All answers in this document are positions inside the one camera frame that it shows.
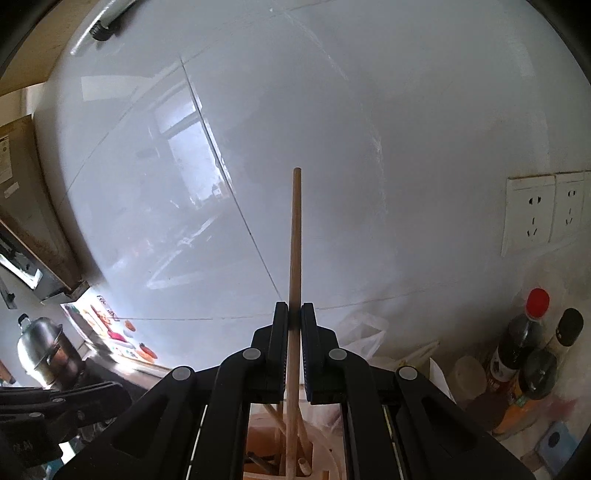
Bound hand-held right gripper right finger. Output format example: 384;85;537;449
300;302;536;480

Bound fruit printed board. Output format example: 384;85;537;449
62;295;158;364

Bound black capped bottle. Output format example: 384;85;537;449
545;308;585;365

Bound white wall outlet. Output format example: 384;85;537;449
501;174;557;257
550;172;588;243

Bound light wooden chopstick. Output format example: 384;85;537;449
263;404;288;446
283;167;304;478

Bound steel steamer pot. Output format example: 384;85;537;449
16;314;88;389

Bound blue card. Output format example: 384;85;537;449
539;420;581;463

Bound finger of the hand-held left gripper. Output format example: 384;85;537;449
0;381;137;432

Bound white paper packet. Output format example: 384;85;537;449
392;340;459;408

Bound clear plastic bag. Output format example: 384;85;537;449
338;311;389;361

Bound range hood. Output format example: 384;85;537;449
0;217;90;305

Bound red capped dark bottle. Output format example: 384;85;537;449
489;288;551;394

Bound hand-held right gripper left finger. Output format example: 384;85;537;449
53;301;291;480

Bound brown jar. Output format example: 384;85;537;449
462;392;509;433

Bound white pipe black cap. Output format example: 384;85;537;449
69;0;139;56

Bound white utensil holder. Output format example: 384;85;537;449
245;405;352;480

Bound orange bottle dark cap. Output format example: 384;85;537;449
492;350;559;437

